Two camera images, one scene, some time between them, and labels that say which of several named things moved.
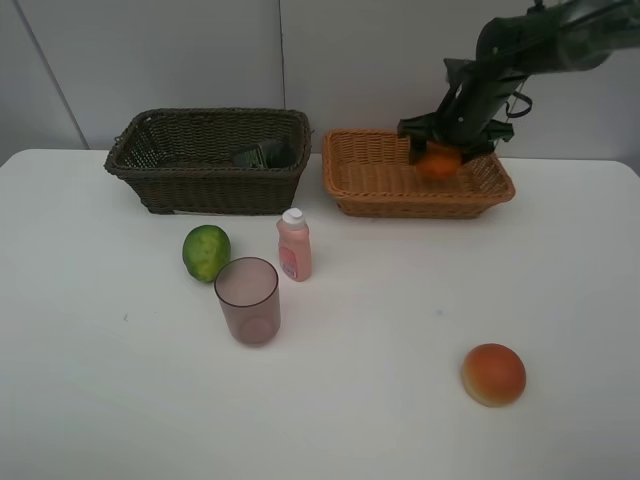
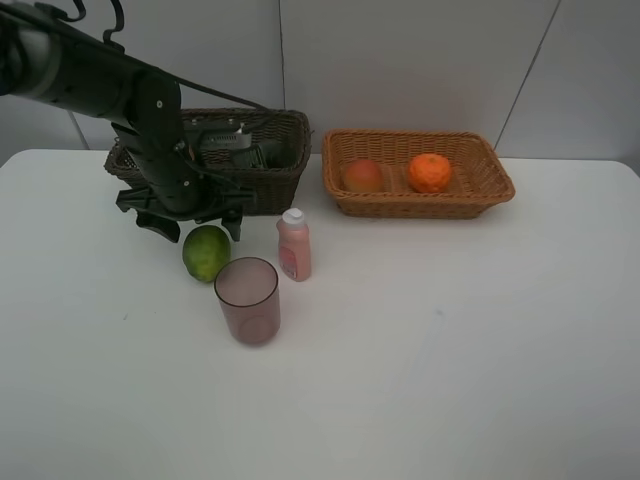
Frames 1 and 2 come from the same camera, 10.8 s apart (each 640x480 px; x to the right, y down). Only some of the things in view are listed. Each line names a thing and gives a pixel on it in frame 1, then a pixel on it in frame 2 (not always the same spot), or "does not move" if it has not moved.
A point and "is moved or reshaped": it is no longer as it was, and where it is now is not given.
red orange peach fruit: (493, 374) to (364, 176)
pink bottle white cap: (295, 246) does not move
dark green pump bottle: (267, 155) does not move
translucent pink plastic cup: (248, 288) does not move
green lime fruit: (206, 250) does not move
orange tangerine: (438, 167) is moved or reshaped
